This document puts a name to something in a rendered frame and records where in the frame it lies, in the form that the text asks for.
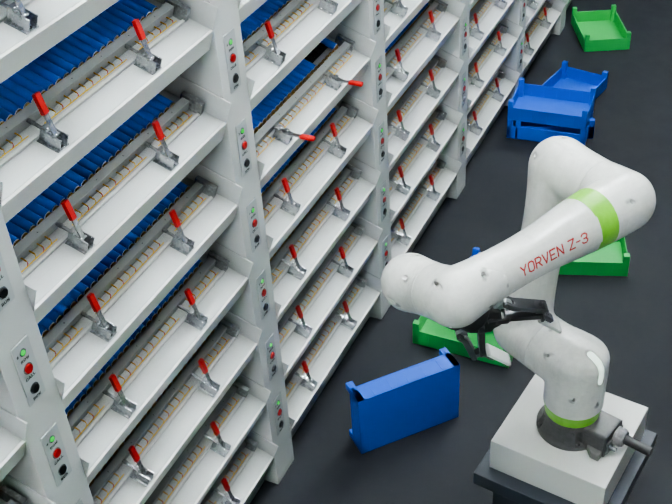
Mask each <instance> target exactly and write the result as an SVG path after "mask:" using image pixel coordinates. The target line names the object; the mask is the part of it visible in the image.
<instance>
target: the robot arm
mask: <svg viewBox="0 0 672 504"><path fill-rule="evenodd" d="M655 206H656V195H655V191H654V188H653V186H652V184H651V183H650V182H649V180H648V179H647V178H646V177H645V176H643V175H642V174H640V173H638V172H636V171H634V170H631V169H629V168H626V167H624V166H621V165H619V164H616V163H614V162H611V161H609V160H608V159H606V158H604V157H602V156H600V155H599V154H597V153H595V152H594V151H592V150H590V149H589V148H587V147H586V146H584V145H583V144H581V143H580V142H578V141H577V140H575V139H573V138H570V137H567V136H553V137H550V138H547V139H545V140H543V141H542V142H540V143H539V144H538V145H537V146H536V147H535V149H534V150H533V152H532V153H531V155H530V158H529V163H528V177H527V191H526V200H525V208H524V215H523V221H522V227H521V231H519V232H518V233H516V234H515V235H513V236H511V237H510V238H508V239H506V240H504V241H503V242H501V243H499V244H497V245H495V246H493V247H491V248H489V249H488V250H486V251H483V252H481V253H479V254H477V255H475V256H473V257H471V258H468V259H466V260H464V261H461V262H459V263H456V264H454V265H445V264H441V263H439V262H436V261H433V260H431V259H429V258H427V257H425V256H423V255H420V254H417V253H404V254H401V255H398V256H396V257H394V258H393V259H392V260H390V261H389V262H388V264H387V265H386V266H385V268H384V270H383V272H382V276H381V289H382V293H383V295H384V297H385V299H386V300H387V301H388V302H389V304H391V305H392V306H393V307H394V308H396V309H398V310H401V311H404V312H409V313H414V314H418V315H421V316H424V317H426V318H428V319H430V320H433V321H435V322H437V323H438V324H440V325H442V326H445V327H447V328H449V329H451V330H455V334H456V338H457V340H458V341H460V342H461V343H463V345H464V347H465V349H466V351H467V352H468V354H469V356H470V358H471V359H472V361H476V360H477V358H478V357H482V358H483V357H485V358H487V359H489V360H493V361H494V360H496V361H499V362H501V363H503V364H505V365H507V366H511V361H510V357H509V354H510V355H511V356H513V357H514V358H515V359H517V360H518V361H519V362H521V363H522V364H523V365H525V366H526V367H527V368H528V369H530V370H531V371H532V372H534V373H535V374H536V375H538V376H539V377H540V378H542V379H543V380H544V392H543V400H544V405H543V406H542V407H541V409H540V410H539V412H538V414H537V420H536V426H537V430H538V432H539V434H540V436H541V437H542V438H543V439H544V440H545V441H546V442H547V443H548V444H550V445H551V446H553V447H555V448H558V449H561V450H564V451H573V452H576V451H584V450H587V452H588V455H589V457H590V458H591V459H593V460H595V461H597V462H598V461H599V459H600V458H601V457H604V456H605V455H607V454H608V452H609V451H613V452H616V451H617V448H615V447H613V445H617V446H618V447H623V446H624V445H627V446H628V447H630V448H632V449H634V450H636V451H638V452H640V453H642V454H644V455H646V456H648V457H650V456H651V454H652V453H653V449H654V448H653V447H651V446H649V445H647V444H645V443H643V442H641V441H639V440H637V439H635V438H633V437H631V436H629V431H628V430H627V429H626V428H623V425H622V420H621V419H619V418H617V417H615V416H613V415H610V414H608V413H606V412H604V411H602V408H603V404H604V397H605V392H606V385H607V378H608V372H609V364H610V354H609V351H608V349H607V347H606V346H605V344H604V343H603V342H602V341H601V340H599V339H598V338H596V337H595V336H593V335H591V334H589V333H587V332H585V331H583V330H581V329H578V328H576V327H573V326H571V325H569V324H568V323H566V322H565V321H563V320H562V319H560V318H559V317H557V316H556V315H555V313H554V301H555V293H556V287H557V281H558V276H559V271H560V267H561V266H563V265H565V264H568V263H570V262H572V261H575V260H577V259H579V258H582V257H584V256H586V255H588V254H591V253H593V252H595V251H597V250H599V249H601V248H603V247H605V246H607V245H609V244H611V243H613V242H615V241H617V240H619V239H621V238H623V237H625V236H626V235H628V234H630V233H632V232H634V231H635V230H637V229H639V228H641V227H642V226H643V225H645V224H646V223H647V222H648V221H649V219H650V218H651V217H652V215H653V213H654V210H655ZM492 330H493V333H494V336H495V339H496V341H497V343H498V344H499V345H500V346H501V347H502V348H503V349H504V350H505V351H506V352H508V353H506V352H504V351H502V350H500V349H498V348H496V347H494V346H492V345H490V344H488V343H486V344H485V333H486V332H491V331H492ZM468 333H477V341H478V344H477V345H478V348H476V349H475V348H474V346H473V344H472V342H471V340H470V338H469V337H468Z"/></svg>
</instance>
